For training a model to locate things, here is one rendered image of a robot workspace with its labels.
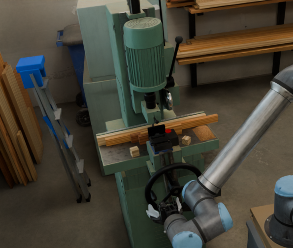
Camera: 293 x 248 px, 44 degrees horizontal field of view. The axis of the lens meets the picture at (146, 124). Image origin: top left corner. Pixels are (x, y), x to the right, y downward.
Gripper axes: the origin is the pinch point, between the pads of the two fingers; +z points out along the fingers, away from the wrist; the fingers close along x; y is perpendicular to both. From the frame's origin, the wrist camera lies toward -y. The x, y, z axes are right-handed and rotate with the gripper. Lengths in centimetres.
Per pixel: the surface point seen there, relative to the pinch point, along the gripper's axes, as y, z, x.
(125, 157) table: 15.8, 32.2, 8.7
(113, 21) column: 81, 42, 0
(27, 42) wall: 93, 274, 66
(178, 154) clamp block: 15.3, 19.7, -15.2
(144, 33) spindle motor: 72, 17, -9
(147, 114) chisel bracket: 34.2, 35.1, -6.6
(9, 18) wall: 119, 266, 77
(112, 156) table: 17.0, 35.1, 14.6
